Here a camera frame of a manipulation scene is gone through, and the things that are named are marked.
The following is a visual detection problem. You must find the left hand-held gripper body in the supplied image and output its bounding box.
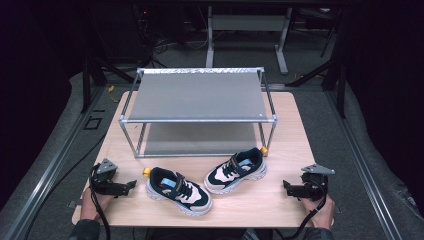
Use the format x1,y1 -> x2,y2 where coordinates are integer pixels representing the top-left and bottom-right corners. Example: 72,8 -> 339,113
89,157 -> 125,197

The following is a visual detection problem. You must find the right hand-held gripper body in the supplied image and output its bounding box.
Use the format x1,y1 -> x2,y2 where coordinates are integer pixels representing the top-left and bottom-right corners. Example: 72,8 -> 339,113
300,162 -> 336,202

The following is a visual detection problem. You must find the navy and white sneaker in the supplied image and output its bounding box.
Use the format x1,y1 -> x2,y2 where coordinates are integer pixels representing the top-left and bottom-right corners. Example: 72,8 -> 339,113
203,145 -> 269,196
142,166 -> 214,217

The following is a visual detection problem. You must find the grey metal shoe rack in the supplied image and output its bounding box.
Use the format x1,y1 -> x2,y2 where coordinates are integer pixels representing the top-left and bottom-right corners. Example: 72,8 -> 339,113
118,66 -> 278,159

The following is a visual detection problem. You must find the person's left hand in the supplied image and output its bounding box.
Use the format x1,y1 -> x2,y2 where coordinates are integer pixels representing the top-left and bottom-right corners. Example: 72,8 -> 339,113
80,187 -> 115,222

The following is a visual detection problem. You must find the person's right hand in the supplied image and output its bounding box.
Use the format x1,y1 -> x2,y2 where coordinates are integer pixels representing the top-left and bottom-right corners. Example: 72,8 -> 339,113
300,194 -> 336,230

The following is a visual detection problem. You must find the black tape square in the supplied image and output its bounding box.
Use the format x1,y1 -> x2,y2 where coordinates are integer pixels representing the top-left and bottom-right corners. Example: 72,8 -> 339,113
83,116 -> 103,131

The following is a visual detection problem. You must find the yellow plug on floor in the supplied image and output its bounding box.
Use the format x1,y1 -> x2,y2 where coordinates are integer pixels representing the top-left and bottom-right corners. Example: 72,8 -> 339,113
107,85 -> 120,104

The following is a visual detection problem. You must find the black metal stand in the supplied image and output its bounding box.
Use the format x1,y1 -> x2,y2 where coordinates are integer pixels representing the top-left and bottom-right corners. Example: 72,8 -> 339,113
285,8 -> 348,119
80,54 -> 136,114

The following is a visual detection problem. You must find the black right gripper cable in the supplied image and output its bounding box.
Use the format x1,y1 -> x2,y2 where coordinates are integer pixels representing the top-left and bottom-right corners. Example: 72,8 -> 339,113
274,178 -> 329,240

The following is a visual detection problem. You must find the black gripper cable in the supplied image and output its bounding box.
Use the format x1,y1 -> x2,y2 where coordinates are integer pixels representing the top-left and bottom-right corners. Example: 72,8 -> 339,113
89,164 -> 112,240
274,178 -> 329,240

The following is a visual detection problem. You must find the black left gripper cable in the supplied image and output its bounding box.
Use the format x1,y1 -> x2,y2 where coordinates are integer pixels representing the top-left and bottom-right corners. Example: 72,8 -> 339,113
89,164 -> 112,240

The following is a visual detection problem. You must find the aluminium floor rail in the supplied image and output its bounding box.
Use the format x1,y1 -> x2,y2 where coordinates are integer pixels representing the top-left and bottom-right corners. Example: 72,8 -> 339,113
327,89 -> 403,240
0,85 -> 105,240

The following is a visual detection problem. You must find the grey metal desk frame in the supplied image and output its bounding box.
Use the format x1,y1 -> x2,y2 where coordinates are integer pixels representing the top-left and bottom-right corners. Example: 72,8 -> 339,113
205,5 -> 294,76

